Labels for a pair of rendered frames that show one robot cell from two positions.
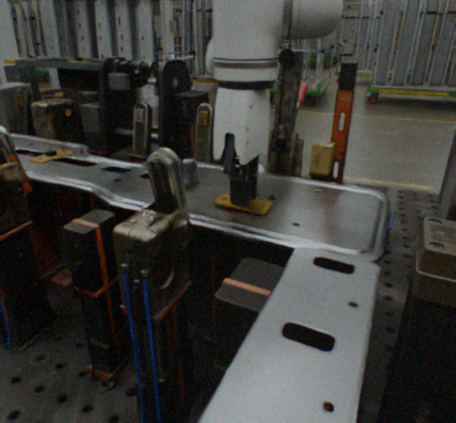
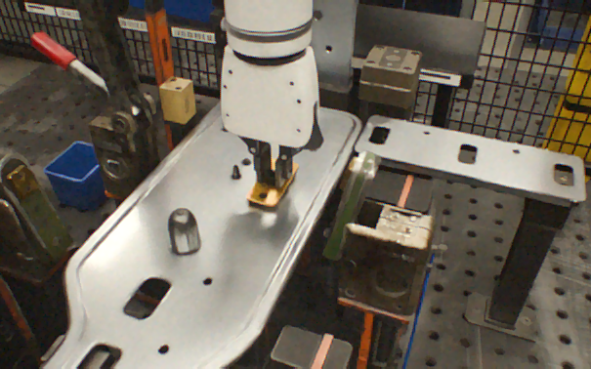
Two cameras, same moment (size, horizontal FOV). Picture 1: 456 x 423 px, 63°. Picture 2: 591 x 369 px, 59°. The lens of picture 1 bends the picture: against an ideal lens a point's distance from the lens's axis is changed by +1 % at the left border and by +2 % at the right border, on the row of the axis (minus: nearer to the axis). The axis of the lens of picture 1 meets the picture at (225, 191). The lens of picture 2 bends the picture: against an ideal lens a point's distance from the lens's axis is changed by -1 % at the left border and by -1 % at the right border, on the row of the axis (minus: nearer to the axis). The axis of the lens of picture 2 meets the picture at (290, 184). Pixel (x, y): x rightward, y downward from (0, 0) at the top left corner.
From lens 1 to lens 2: 73 cm
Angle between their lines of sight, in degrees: 78
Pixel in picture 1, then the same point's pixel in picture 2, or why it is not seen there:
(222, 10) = not seen: outside the picture
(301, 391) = (512, 159)
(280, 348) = (485, 165)
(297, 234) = (333, 149)
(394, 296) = not seen: hidden behind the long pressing
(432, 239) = (400, 68)
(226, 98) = (311, 67)
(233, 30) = not seen: outside the picture
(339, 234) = (327, 126)
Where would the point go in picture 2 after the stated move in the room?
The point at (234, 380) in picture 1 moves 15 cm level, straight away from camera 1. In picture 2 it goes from (521, 184) to (401, 186)
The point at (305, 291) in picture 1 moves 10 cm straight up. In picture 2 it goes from (421, 151) to (434, 85)
